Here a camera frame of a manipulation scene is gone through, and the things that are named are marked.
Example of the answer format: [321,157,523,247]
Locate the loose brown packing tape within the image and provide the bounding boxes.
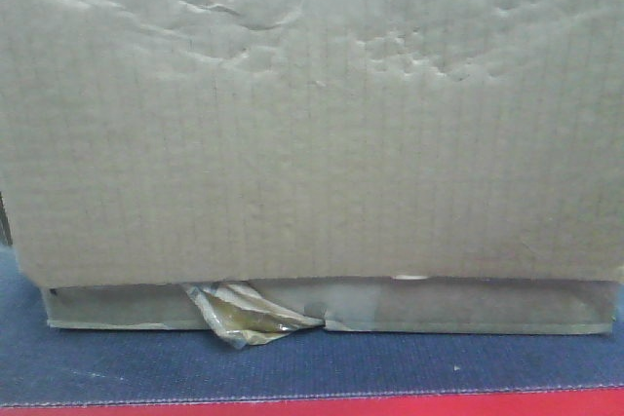
[182,282,325,350]

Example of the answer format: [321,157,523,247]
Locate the brown cardboard box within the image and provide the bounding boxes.
[1,0,623,334]

